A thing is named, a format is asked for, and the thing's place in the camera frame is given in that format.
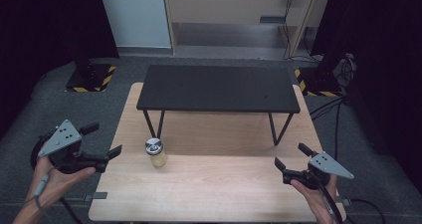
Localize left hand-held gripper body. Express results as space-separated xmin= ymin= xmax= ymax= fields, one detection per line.
xmin=30 ymin=118 xmax=110 ymax=175

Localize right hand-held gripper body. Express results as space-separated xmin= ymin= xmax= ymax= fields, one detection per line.
xmin=282 ymin=150 xmax=355 ymax=191

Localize glass jar with silver lid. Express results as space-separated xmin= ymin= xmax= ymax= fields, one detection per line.
xmin=143 ymin=136 xmax=168 ymax=169

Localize person's right hand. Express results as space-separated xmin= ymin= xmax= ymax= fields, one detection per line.
xmin=290 ymin=174 xmax=343 ymax=224

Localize person's left hand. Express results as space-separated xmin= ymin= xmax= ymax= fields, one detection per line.
xmin=27 ymin=156 xmax=98 ymax=212

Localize grey table clamp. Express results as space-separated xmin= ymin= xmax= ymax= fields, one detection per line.
xmin=334 ymin=195 xmax=352 ymax=208
xmin=83 ymin=191 xmax=108 ymax=203

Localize black stand base, striped tape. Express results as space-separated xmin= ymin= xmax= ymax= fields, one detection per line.
xmin=294 ymin=66 xmax=343 ymax=98
xmin=65 ymin=62 xmax=117 ymax=94

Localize black shelf with metal legs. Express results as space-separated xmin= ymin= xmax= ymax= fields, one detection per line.
xmin=135 ymin=64 xmax=302 ymax=147

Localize black curtain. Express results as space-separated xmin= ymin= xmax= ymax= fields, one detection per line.
xmin=0 ymin=0 xmax=120 ymax=138
xmin=310 ymin=0 xmax=422 ymax=195

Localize white panel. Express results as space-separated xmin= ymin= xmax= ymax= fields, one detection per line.
xmin=97 ymin=0 xmax=172 ymax=50

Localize light wooden desk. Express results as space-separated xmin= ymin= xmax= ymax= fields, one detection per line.
xmin=161 ymin=0 xmax=333 ymax=58

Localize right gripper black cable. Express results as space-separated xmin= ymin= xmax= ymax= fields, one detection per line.
xmin=317 ymin=180 xmax=344 ymax=224

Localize left gripper cable with grey plug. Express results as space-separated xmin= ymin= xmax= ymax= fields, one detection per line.
xmin=32 ymin=166 xmax=84 ymax=224

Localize black floor cables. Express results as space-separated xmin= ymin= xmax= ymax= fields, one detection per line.
xmin=309 ymin=95 xmax=350 ymax=160

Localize black floor cable loop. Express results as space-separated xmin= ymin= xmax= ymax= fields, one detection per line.
xmin=344 ymin=198 xmax=387 ymax=224

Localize tangle of cables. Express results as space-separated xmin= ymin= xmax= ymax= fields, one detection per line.
xmin=331 ymin=52 xmax=358 ymax=88

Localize black cables from power strip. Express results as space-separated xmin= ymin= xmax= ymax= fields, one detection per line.
xmin=281 ymin=0 xmax=321 ymax=63

